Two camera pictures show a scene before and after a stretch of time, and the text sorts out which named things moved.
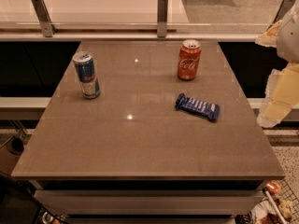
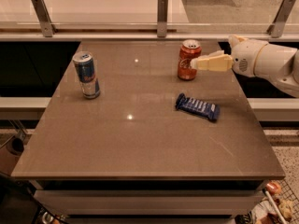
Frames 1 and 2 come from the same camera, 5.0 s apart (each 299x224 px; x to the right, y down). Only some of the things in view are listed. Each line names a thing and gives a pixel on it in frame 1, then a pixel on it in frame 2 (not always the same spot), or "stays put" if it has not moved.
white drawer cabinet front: (149, 202) stays put
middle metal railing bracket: (163, 7) stays put
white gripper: (290, 37) to (246, 59)
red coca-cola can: (189, 60) stays put
